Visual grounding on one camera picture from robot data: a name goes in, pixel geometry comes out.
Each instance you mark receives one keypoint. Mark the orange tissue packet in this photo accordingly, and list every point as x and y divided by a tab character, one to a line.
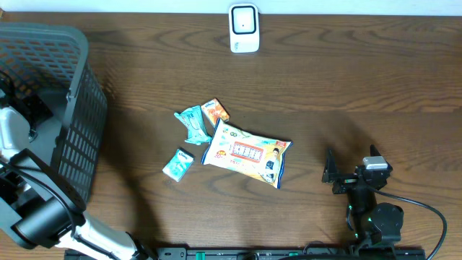
214	111

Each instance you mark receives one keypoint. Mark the white barcode scanner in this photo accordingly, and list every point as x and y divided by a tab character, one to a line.
244	28

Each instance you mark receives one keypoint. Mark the teal wet-wipe packet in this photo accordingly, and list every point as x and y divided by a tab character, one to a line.
193	120

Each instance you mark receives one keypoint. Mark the grey plastic basket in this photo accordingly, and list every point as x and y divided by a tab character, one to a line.
51	62

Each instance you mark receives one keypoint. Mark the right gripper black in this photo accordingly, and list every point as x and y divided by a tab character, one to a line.
345	180

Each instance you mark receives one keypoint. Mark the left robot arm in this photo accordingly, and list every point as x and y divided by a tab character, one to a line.
38	206

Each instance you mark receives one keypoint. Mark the green Kleenex tissue packet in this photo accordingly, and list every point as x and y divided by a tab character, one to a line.
179	164

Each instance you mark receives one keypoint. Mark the black mounting rail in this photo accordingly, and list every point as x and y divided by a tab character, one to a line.
313	252

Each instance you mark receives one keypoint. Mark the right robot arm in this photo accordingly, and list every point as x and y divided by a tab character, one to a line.
376	225

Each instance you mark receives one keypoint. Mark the large yellow snack bag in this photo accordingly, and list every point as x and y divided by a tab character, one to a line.
258	157

